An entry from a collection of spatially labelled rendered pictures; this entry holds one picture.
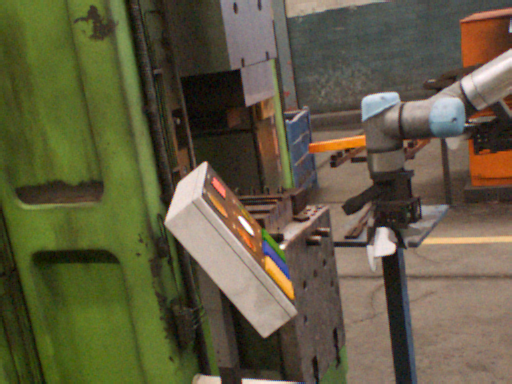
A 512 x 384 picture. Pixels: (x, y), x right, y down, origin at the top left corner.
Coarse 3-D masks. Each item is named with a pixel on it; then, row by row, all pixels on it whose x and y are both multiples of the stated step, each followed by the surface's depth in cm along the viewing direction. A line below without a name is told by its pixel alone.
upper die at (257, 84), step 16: (256, 64) 189; (192, 80) 187; (208, 80) 185; (224, 80) 183; (240, 80) 181; (256, 80) 189; (272, 80) 198; (192, 96) 188; (208, 96) 186; (224, 96) 185; (240, 96) 183; (256, 96) 189; (192, 112) 190
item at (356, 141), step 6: (468, 120) 184; (348, 138) 198; (354, 138) 197; (360, 138) 195; (312, 144) 202; (318, 144) 201; (324, 144) 200; (330, 144) 199; (336, 144) 198; (342, 144) 198; (348, 144) 197; (354, 144) 196; (360, 144) 196; (312, 150) 202; (318, 150) 201; (324, 150) 200; (330, 150) 200
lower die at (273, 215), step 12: (252, 204) 202; (264, 204) 200; (276, 204) 199; (288, 204) 206; (252, 216) 194; (264, 216) 192; (276, 216) 199; (288, 216) 206; (264, 228) 192; (276, 228) 198
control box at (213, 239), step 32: (192, 192) 133; (192, 224) 127; (224, 224) 127; (256, 224) 158; (192, 256) 129; (224, 256) 128; (256, 256) 133; (224, 288) 130; (256, 288) 130; (256, 320) 132
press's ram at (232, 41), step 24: (168, 0) 177; (192, 0) 175; (216, 0) 172; (240, 0) 181; (264, 0) 195; (192, 24) 177; (216, 24) 174; (240, 24) 181; (264, 24) 194; (192, 48) 179; (216, 48) 176; (240, 48) 181; (264, 48) 194; (192, 72) 181; (216, 72) 178
